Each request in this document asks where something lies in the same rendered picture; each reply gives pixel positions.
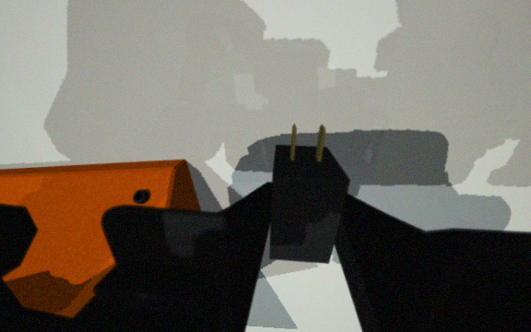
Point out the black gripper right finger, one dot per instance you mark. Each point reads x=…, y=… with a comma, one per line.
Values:
x=400, y=276

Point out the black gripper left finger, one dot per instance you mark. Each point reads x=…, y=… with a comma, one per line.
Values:
x=229, y=243

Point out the black two-prong plug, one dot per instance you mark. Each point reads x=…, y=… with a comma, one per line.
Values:
x=309, y=190

